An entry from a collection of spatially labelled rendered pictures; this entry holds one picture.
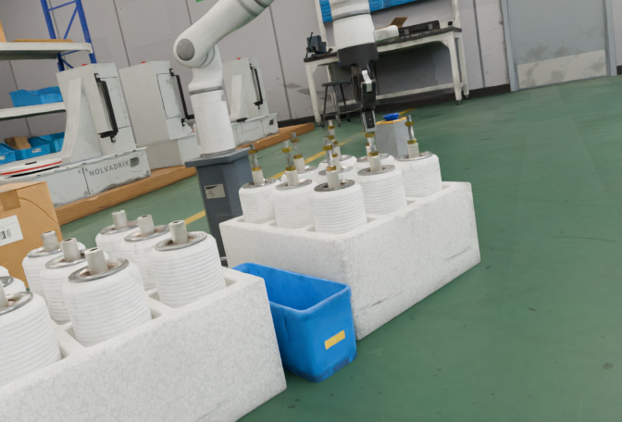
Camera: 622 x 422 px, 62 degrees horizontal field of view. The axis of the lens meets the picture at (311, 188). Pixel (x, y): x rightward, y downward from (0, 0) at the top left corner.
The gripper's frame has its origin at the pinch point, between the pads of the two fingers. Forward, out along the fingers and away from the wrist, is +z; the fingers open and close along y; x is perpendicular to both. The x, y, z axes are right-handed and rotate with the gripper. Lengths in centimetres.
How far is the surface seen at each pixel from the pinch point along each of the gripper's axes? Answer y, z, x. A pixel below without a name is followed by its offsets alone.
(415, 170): -2.4, 11.8, 8.1
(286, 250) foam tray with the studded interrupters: 5.4, 20.3, -20.3
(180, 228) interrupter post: 26.6, 7.3, -34.0
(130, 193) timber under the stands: -203, 32, -106
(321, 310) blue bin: 27.0, 23.8, -16.6
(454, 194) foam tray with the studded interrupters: -1.5, 18.1, 15.3
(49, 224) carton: -67, 18, -93
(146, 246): 20.8, 10.4, -40.8
